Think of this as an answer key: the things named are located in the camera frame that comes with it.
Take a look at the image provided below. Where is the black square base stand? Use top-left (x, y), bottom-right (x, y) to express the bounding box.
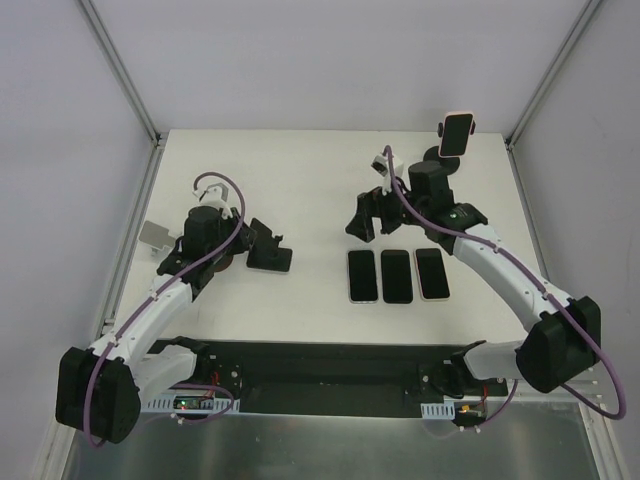
top-left (246, 218), bottom-right (293, 273)

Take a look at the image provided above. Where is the black phone white case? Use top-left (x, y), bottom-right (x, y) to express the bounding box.
top-left (347, 250), bottom-right (378, 303)

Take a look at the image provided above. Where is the pink phone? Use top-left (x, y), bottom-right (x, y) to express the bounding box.
top-left (437, 111), bottom-right (476, 158)
top-left (415, 249), bottom-right (451, 301)

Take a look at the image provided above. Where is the white phone stand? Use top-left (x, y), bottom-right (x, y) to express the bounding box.
top-left (138, 220), bottom-right (176, 259)

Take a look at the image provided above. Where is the round brown base stand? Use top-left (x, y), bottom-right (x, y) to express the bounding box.
top-left (211, 254), bottom-right (234, 273)

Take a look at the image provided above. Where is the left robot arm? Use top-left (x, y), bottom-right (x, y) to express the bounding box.
top-left (55, 206), bottom-right (255, 444)

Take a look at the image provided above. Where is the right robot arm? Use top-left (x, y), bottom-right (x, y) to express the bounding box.
top-left (345, 155), bottom-right (601, 395)

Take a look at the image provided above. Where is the black round clamp stand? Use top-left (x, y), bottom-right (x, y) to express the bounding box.
top-left (423, 144), bottom-right (463, 175)

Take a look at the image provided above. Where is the pink phone upright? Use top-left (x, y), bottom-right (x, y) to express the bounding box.
top-left (437, 111), bottom-right (476, 158)

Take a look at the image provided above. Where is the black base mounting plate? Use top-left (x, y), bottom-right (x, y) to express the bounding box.
top-left (193, 340), bottom-right (508, 418)

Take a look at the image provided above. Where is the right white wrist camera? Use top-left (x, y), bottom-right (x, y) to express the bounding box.
top-left (371, 154), bottom-right (404, 196)

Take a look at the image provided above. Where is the left side aluminium rail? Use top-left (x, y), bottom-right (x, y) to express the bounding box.
top-left (89, 142), bottom-right (166, 351)

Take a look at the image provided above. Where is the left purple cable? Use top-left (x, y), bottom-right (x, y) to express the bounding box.
top-left (84, 170), bottom-right (249, 449)

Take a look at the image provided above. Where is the left white cable duct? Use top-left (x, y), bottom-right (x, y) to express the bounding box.
top-left (141, 393), bottom-right (240, 415)

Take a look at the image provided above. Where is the white cable duct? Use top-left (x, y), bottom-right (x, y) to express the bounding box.
top-left (141, 393), bottom-right (240, 415)
top-left (420, 399), bottom-right (456, 421)

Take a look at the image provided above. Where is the right aluminium frame post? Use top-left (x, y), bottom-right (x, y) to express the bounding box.
top-left (505, 0), bottom-right (607, 151)

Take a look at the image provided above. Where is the aluminium frame post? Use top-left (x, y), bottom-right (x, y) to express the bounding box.
top-left (75, 0), bottom-right (163, 146)
top-left (505, 0), bottom-right (607, 151)

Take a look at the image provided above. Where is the right white cable duct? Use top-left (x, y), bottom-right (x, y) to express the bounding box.
top-left (420, 399), bottom-right (456, 421)

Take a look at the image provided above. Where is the left aluminium frame post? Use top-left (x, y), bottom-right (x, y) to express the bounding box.
top-left (75, 0), bottom-right (163, 146)

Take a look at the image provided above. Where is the aluminium rail front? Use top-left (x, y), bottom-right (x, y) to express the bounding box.
top-left (64, 349), bottom-right (609, 404)

